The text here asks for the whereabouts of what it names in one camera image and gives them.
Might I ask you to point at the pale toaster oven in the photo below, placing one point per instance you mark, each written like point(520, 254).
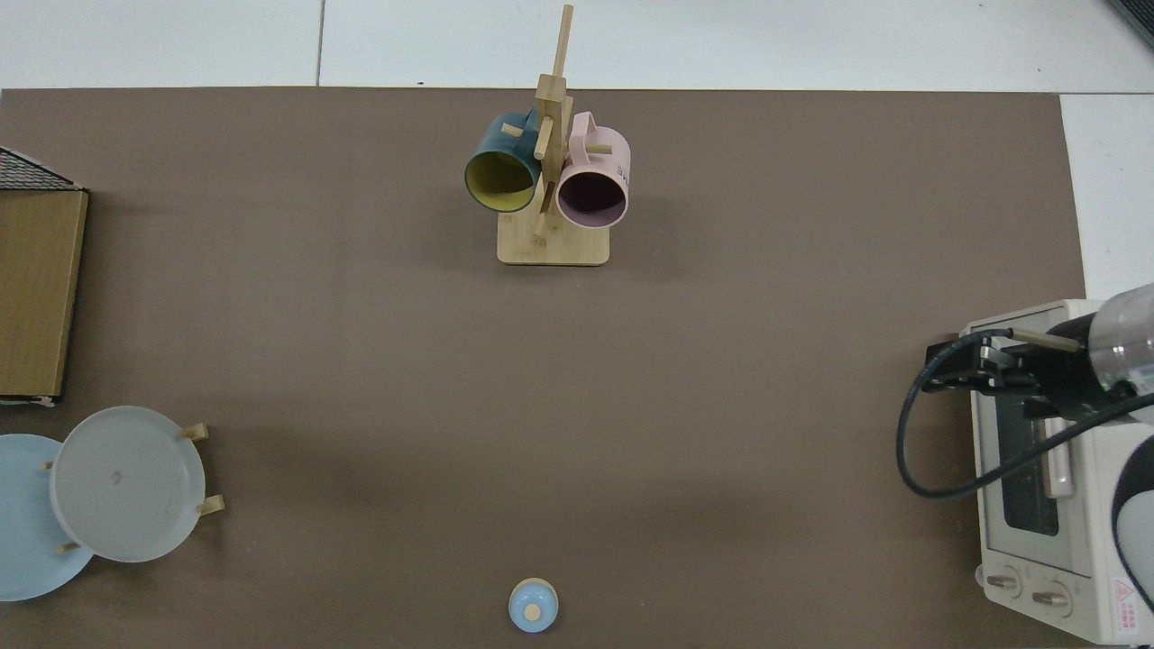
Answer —
point(1086, 541)

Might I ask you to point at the dark ribbed object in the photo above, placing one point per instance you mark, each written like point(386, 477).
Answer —
point(1138, 16)

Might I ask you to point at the pink cup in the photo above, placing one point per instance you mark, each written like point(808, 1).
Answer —
point(599, 167)

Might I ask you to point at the wooden cup stand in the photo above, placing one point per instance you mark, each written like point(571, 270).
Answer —
point(552, 248)

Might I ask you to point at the small blue round thing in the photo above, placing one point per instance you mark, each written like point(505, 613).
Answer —
point(533, 602)

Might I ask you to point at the dark teal cup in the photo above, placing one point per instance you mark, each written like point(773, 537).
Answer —
point(491, 144)

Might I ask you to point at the brown table cloth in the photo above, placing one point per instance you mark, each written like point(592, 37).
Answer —
point(361, 379)

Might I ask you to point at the wooden plate rack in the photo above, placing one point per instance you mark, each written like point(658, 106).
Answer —
point(215, 505)

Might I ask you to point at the grey plate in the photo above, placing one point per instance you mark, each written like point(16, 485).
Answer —
point(126, 487)

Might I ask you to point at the light blue plate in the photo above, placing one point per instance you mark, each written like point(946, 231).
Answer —
point(22, 523)

